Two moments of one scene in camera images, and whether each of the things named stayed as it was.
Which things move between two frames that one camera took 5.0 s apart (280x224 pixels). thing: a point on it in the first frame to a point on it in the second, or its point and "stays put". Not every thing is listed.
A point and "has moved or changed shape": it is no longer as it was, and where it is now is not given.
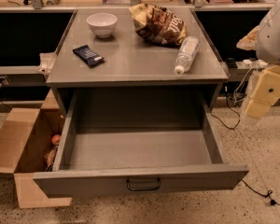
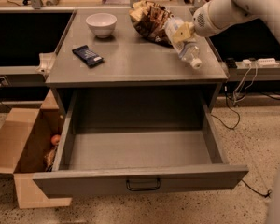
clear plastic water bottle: [187, 52] has moved or changed shape
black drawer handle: [158, 188] stays put
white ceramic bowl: [102, 23] stays put
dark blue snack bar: [86, 54] stays put
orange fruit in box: [55, 139] stays put
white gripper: [273, 39] to [204, 24]
